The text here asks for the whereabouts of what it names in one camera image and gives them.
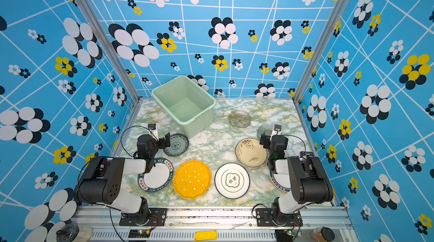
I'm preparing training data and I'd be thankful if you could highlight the light green plastic bin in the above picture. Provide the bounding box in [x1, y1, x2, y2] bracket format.
[151, 75, 217, 139]

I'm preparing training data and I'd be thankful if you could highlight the white plate green lettered rim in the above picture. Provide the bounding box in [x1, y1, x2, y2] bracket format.
[137, 157, 174, 193]

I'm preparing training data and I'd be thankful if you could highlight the beige bowl plate with leaves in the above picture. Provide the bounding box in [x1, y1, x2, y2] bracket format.
[235, 138, 267, 168]

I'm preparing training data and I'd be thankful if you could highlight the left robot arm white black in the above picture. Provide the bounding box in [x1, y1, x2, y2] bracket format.
[74, 133, 170, 227]

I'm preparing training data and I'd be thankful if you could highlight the clear glass plate right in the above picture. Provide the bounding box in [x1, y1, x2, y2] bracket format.
[257, 124, 274, 140]

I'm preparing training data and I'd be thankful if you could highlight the black battery charger box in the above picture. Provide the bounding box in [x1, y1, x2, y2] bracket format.
[300, 152, 315, 159]

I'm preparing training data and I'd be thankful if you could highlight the small teal patterned plate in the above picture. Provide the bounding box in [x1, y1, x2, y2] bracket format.
[163, 134, 189, 157]

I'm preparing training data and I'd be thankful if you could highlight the white plate black emblem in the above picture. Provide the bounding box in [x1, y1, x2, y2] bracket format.
[214, 163, 250, 200]

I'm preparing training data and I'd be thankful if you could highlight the yellow tag on rail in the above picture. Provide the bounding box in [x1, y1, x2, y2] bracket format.
[194, 230, 217, 242]

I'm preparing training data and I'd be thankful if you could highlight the white plate striped green rim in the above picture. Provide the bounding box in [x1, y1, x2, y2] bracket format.
[269, 172, 290, 192]

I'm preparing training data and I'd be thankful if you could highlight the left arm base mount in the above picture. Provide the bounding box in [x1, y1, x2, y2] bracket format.
[119, 208, 168, 227]

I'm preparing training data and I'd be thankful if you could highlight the yellow dotted plate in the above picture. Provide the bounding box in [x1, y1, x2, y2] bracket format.
[172, 160, 212, 200]

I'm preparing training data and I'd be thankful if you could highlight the brown jar black lid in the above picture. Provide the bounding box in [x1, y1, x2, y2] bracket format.
[310, 227, 336, 242]

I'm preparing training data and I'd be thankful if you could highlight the aluminium front rail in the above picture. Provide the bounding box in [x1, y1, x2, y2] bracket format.
[75, 207, 358, 242]

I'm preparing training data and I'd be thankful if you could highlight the clear tape roll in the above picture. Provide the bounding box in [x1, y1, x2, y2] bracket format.
[56, 223, 93, 242]

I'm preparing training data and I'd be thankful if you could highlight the clear glass plate far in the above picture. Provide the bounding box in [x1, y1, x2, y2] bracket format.
[228, 110, 252, 128]

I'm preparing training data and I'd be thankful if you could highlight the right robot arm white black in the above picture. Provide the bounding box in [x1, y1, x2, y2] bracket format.
[259, 134, 333, 226]

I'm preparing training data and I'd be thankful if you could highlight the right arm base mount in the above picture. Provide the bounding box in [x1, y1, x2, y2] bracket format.
[253, 208, 303, 228]

